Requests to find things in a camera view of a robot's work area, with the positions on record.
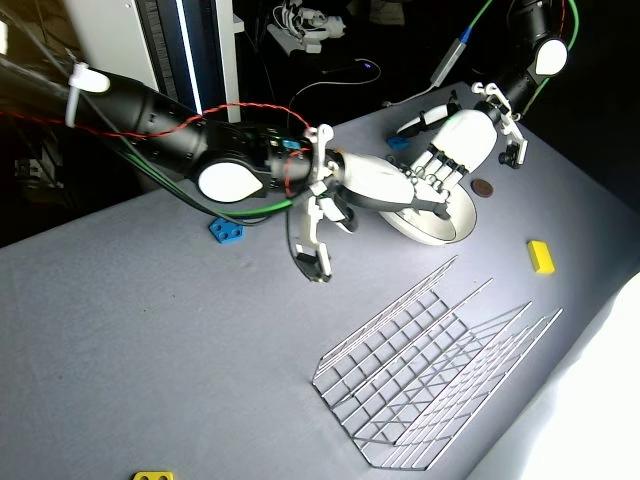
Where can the blue pentagon block with holes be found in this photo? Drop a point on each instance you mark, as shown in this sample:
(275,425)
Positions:
(226,232)

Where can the spare white robot hand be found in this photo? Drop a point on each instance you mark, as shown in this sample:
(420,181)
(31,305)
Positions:
(300,30)

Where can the grey adapter box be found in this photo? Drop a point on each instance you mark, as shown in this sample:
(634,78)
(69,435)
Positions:
(447,65)

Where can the grey table cloth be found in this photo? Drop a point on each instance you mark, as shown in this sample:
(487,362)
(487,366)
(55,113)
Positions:
(150,325)

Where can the small blue two-hole block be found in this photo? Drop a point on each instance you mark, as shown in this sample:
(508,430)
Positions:
(398,143)

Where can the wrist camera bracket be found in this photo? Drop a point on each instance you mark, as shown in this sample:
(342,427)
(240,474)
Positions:
(515,142)
(312,235)

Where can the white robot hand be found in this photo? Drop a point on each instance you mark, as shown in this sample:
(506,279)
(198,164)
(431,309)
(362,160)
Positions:
(467,137)
(380,185)

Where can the yellow block with holes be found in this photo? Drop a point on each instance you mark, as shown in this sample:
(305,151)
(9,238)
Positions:
(152,476)

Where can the brown round cookie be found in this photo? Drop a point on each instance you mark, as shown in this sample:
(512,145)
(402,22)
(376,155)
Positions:
(482,187)

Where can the yellow rectangular block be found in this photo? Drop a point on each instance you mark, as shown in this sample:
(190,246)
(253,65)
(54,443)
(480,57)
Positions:
(541,257)

